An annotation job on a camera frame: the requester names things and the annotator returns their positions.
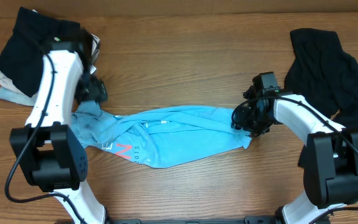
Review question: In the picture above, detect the light blue printed t-shirt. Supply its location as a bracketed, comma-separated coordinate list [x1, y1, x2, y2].
[71, 101, 251, 168]

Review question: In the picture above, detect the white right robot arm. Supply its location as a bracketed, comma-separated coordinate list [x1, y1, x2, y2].
[231, 86, 358, 223]

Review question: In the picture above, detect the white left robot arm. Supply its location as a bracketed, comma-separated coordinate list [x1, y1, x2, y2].
[4, 29, 112, 223]

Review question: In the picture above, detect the black folded garment on stack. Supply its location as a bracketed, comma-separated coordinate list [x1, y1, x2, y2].
[0, 7, 80, 97]

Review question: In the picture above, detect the beige folded garment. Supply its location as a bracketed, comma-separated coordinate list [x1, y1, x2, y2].
[0, 29, 100, 95]

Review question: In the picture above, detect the pale blue folded garment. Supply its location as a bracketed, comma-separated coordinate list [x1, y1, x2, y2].
[0, 87, 38, 106]

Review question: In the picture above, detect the black garment on right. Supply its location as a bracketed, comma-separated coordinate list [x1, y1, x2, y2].
[283, 27, 358, 169]

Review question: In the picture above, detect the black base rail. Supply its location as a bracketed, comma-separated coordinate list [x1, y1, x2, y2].
[105, 208, 287, 224]

